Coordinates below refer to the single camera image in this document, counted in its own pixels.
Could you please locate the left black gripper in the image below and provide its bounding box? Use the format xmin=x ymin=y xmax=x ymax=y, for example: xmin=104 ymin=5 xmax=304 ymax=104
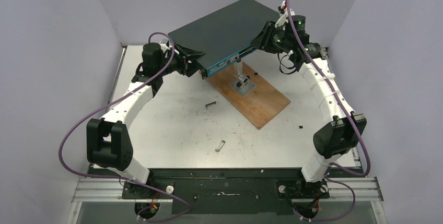
xmin=158 ymin=44 xmax=205 ymax=77

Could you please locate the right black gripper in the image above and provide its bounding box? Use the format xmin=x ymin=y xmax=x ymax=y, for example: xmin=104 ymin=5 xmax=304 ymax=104
xmin=251 ymin=21 xmax=292 ymax=54

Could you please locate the teal grey network switch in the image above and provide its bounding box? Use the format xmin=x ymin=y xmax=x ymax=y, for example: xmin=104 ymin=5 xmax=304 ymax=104
xmin=168 ymin=0 xmax=279 ymax=79

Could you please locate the dark transceiver module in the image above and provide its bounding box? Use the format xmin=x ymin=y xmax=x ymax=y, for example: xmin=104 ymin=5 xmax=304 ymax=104
xmin=205 ymin=101 xmax=217 ymax=109

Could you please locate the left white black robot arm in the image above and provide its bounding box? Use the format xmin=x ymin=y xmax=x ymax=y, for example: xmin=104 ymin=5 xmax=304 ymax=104
xmin=86 ymin=41 xmax=205 ymax=198

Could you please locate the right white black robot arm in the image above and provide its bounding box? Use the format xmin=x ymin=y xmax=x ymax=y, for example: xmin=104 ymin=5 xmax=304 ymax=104
xmin=251 ymin=15 xmax=367 ymax=197

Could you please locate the wooden base board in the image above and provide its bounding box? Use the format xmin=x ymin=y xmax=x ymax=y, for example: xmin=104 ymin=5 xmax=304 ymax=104
xmin=206 ymin=63 xmax=290 ymax=129

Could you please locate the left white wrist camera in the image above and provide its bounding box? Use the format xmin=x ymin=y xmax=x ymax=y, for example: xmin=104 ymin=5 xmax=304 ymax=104
xmin=159 ymin=39 xmax=171 ymax=53

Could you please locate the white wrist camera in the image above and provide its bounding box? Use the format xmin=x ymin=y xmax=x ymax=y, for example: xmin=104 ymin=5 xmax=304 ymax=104
xmin=159 ymin=39 xmax=171 ymax=53
xmin=274 ymin=1 xmax=295 ymax=28

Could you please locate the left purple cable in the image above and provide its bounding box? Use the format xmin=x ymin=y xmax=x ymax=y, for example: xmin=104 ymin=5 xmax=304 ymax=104
xmin=58 ymin=32 xmax=193 ymax=223

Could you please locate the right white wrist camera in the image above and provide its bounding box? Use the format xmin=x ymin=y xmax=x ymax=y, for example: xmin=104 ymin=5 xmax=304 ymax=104
xmin=274 ymin=1 xmax=295 ymax=28

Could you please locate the metal switch mounting stand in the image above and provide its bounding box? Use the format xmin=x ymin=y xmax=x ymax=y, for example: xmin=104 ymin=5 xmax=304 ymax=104
xmin=230 ymin=61 xmax=255 ymax=97

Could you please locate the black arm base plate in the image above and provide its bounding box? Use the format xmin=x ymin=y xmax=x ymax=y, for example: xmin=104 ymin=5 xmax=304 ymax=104
xmin=122 ymin=168 xmax=365 ymax=216

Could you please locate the aluminium frame rail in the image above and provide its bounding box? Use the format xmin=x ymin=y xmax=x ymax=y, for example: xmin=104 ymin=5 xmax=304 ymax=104
xmin=72 ymin=178 xmax=383 ymax=202

